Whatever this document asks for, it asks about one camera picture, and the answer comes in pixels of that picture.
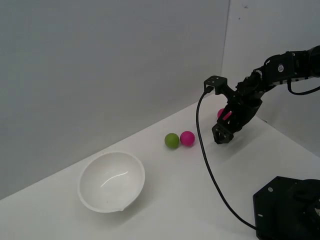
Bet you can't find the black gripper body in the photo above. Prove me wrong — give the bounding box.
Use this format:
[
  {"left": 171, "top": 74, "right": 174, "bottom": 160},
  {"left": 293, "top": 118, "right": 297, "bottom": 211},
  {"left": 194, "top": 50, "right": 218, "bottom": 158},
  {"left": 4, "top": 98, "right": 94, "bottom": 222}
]
[{"left": 226, "top": 74, "right": 270, "bottom": 106}]

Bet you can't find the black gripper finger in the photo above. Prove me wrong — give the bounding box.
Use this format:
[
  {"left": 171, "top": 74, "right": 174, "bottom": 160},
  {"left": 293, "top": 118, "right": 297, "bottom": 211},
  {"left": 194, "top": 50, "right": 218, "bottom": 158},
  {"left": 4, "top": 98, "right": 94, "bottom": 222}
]
[
  {"left": 240, "top": 99, "right": 262, "bottom": 131},
  {"left": 211, "top": 100, "right": 245, "bottom": 145}
]

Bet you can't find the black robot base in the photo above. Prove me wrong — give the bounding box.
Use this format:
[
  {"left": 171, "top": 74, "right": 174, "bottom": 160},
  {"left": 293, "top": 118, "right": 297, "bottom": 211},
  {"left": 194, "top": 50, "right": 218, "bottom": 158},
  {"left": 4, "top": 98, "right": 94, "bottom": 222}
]
[{"left": 252, "top": 175, "right": 320, "bottom": 240}]

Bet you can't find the white bowl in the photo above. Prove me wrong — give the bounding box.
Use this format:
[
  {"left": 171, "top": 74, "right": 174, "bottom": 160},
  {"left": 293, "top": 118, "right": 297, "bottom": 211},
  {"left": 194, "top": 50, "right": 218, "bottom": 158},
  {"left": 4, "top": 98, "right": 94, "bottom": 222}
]
[{"left": 78, "top": 150, "right": 146, "bottom": 214}]

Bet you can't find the pink golf ball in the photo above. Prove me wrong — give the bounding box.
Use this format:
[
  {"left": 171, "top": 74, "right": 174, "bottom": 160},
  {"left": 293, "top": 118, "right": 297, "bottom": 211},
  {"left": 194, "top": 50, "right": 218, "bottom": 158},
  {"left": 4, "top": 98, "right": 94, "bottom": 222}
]
[
  {"left": 216, "top": 107, "right": 232, "bottom": 120},
  {"left": 179, "top": 130, "right": 196, "bottom": 147}
]

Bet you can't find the green golf ball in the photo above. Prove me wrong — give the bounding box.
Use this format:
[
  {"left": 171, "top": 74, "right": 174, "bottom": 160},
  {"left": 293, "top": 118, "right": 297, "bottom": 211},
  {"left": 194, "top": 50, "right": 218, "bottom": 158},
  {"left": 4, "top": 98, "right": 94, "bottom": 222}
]
[{"left": 164, "top": 132, "right": 180, "bottom": 150}]

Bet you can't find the long black camera cable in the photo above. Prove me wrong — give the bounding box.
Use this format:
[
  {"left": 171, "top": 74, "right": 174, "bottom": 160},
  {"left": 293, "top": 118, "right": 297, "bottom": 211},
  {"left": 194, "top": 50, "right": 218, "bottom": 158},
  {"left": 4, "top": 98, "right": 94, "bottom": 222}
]
[{"left": 195, "top": 86, "right": 261, "bottom": 232}]

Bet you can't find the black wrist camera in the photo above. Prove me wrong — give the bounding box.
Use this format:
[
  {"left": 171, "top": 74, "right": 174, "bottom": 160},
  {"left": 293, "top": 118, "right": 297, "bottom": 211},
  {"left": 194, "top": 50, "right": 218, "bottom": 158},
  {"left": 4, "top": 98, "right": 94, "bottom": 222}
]
[{"left": 203, "top": 75, "right": 236, "bottom": 101}]

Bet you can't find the short black arm cable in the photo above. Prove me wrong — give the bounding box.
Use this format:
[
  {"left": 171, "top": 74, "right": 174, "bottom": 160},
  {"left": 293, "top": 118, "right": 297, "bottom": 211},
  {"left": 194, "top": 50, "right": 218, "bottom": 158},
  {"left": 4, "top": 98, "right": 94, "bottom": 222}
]
[{"left": 286, "top": 79, "right": 320, "bottom": 96}]

